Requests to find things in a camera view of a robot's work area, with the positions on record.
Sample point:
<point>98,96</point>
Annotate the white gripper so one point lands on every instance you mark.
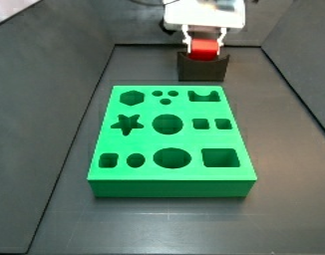
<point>224,14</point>

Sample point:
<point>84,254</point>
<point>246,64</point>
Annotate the red double-square block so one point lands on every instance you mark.
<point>204,49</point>

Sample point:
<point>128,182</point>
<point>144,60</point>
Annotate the green shape-sorting board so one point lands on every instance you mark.
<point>171,144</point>

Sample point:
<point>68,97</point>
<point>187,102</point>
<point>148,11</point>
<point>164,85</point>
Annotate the black curved holder block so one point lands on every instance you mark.
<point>201,71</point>

